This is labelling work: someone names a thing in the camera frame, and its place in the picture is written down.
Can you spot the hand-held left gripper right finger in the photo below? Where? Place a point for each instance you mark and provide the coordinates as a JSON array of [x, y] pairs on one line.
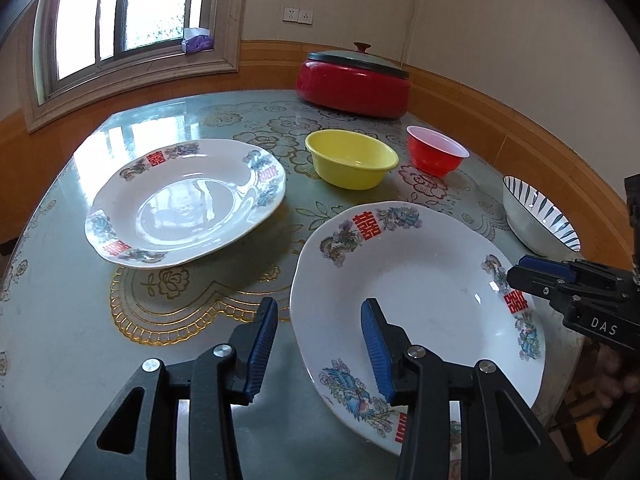
[[375, 350]]

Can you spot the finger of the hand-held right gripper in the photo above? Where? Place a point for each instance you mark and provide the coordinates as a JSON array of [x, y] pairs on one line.
[[535, 285], [547, 267]]

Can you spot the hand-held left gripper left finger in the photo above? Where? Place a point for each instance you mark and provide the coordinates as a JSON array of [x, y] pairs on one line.
[[261, 345]]

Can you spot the striped ceramic bowl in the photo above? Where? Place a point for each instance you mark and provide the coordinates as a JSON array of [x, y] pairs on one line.
[[525, 225]]

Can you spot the white floral rimmed plate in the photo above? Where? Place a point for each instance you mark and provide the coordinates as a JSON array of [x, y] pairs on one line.
[[185, 210], [440, 280]]

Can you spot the red plastic bowl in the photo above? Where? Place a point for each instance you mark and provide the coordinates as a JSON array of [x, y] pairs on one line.
[[430, 157]]

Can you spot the yellow plastic bowl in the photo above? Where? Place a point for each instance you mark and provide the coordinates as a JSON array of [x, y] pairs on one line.
[[350, 170]]

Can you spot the person's right hand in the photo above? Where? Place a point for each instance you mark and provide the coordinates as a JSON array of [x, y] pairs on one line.
[[611, 367]]

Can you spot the floral gold patterned tablecloth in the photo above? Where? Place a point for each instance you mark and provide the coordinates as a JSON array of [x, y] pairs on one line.
[[75, 335]]

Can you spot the red electric pot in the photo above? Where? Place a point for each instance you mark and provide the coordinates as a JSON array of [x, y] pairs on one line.
[[350, 92]]

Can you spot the grey pot lid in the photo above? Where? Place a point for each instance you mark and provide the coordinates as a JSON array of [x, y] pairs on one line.
[[360, 60]]

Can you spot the purple tissue pack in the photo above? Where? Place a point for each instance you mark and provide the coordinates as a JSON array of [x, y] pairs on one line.
[[196, 42]]

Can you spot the white wall socket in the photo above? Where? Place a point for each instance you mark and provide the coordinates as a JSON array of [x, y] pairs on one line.
[[290, 15], [306, 16]]

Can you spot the window with beige frame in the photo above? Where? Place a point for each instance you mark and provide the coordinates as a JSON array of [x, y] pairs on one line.
[[150, 10]]

